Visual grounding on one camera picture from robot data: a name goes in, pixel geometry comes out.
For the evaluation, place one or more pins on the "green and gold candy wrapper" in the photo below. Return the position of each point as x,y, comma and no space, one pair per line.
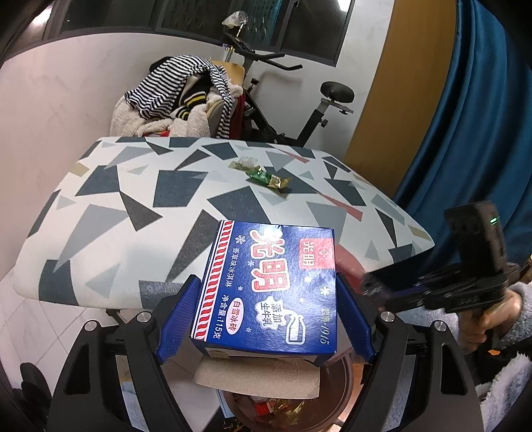
259,175

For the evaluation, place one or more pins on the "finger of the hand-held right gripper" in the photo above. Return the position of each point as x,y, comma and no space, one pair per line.
374,284
401,299

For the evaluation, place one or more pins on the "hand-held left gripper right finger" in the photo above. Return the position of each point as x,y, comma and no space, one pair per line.
357,324

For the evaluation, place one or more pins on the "clear plastic wrapper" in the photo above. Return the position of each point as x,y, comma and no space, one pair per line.
241,165

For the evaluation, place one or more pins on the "brown round trash bin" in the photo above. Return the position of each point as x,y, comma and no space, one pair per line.
338,382

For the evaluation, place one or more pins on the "black shoe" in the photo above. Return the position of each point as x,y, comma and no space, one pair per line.
32,382

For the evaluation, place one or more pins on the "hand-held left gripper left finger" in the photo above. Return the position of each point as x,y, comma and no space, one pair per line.
178,320

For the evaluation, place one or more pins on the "red garment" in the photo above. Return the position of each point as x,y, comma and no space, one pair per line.
237,120

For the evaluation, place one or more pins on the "black exercise bike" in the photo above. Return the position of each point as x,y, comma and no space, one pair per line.
336,91

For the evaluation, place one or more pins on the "blue curtain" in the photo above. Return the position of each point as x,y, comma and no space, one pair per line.
478,124

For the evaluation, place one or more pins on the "orange wooden panel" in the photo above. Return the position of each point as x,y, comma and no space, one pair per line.
399,104

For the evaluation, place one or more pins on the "black garment with yellow stripes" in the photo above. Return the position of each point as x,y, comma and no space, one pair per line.
191,97

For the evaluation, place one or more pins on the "blue ice cream box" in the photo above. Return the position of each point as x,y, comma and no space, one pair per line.
266,299

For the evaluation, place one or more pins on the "person's fuzzy robe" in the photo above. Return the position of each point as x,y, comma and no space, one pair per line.
503,394

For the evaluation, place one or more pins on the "red label wrapper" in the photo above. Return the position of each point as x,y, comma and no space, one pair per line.
264,409

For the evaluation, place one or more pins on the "small white bundle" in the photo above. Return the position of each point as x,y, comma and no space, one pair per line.
237,18

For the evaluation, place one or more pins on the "brown cardboard sheet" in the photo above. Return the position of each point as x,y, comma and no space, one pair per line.
266,378

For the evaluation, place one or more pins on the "person's right hand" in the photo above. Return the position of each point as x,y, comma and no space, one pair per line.
494,315

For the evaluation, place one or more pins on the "person's right forearm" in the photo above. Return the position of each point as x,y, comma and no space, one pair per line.
524,315

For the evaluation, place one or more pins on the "dark window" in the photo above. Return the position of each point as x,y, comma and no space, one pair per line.
291,25

